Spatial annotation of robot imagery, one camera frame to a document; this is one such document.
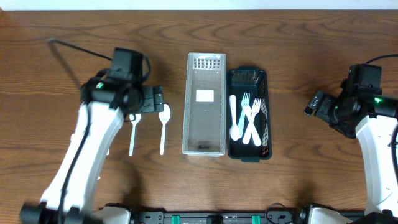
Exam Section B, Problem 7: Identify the white plastic fork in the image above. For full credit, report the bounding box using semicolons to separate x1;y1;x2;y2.
241;102;262;147
241;97;262;146

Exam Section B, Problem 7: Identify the pale green plastic fork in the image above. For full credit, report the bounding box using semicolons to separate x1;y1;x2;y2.
238;93;250;138

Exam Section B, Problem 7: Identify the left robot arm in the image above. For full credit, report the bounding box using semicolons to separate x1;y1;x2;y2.
20;47;164;223

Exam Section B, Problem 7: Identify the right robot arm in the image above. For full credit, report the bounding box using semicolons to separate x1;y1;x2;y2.
304;63;397;223

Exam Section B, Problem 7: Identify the white label in tray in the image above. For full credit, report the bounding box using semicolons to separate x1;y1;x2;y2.
195;90;215;103

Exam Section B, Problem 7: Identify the clear perforated plastic tray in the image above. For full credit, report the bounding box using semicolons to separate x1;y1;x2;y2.
182;52;226;157

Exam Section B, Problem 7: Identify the dark green plastic basket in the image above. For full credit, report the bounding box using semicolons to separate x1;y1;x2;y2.
226;66;272;162

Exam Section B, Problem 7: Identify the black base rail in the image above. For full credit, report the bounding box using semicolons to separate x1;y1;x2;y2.
93;202;366;224

